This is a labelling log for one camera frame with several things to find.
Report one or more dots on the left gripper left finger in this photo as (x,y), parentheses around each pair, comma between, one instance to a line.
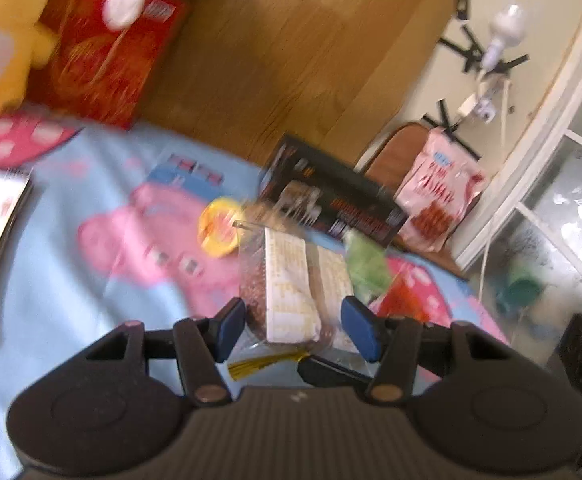
(201,345)

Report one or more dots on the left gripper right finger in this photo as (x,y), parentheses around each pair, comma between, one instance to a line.
(393,343)

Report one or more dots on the light green snack packet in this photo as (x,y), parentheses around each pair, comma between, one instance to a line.
(367,266)

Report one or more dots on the clear bag brown snacks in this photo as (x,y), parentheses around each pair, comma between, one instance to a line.
(293,290)

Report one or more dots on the yellow jelly cup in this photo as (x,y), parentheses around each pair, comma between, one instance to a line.
(217,233)

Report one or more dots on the cartoon pig blue tablecloth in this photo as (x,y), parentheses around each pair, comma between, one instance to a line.
(109,234)

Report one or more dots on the pink twisted snack bag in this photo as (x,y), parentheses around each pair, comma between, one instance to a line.
(443,181)

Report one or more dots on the brown wooden chair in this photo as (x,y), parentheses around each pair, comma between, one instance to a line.
(388,165)

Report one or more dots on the black sheep print box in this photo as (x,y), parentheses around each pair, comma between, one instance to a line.
(321,193)

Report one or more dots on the red gift bag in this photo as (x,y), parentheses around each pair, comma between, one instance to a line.
(98,74)

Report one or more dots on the white wall charger plug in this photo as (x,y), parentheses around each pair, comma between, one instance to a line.
(482,108)

